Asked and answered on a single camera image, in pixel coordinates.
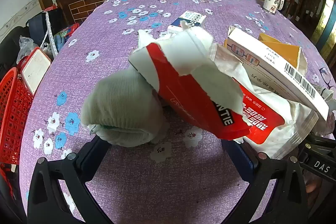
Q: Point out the dark wooden chair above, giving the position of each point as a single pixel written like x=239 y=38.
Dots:
x=302 y=11

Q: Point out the white red wet wipe packet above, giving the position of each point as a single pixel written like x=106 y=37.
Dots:
x=265 y=119

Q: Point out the person's right hand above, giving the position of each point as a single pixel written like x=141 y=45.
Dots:
x=313 y=186

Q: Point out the white blue patterned medicine box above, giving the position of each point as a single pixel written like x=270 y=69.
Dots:
x=189 y=19

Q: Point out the pale grey knit sock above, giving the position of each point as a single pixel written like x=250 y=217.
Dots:
x=118 y=108

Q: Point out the yellow paper container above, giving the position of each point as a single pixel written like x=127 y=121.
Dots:
x=286 y=54

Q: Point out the red plastic mesh basket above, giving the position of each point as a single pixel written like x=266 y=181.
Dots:
x=13 y=113

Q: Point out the long white barcode medicine box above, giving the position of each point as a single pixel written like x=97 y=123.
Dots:
x=262 y=53

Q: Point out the black sofa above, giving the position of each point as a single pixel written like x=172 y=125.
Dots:
x=8 y=37

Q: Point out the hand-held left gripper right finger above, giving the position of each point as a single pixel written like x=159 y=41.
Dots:
x=245 y=161

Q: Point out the torn red white paper cup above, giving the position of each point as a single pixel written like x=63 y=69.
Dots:
x=183 y=98

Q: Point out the clear plastic bag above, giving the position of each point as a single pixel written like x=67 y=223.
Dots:
x=25 y=47

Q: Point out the purple floral tablecloth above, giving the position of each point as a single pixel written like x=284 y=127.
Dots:
x=110 y=37

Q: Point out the white board with red frame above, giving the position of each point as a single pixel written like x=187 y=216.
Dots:
x=35 y=69

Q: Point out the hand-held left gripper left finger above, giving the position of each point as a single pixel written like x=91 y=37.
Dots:
x=88 y=161

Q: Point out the dark blue bag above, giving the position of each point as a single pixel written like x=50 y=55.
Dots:
x=39 y=24

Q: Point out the colourful plastic package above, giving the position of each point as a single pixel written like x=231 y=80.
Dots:
x=65 y=32

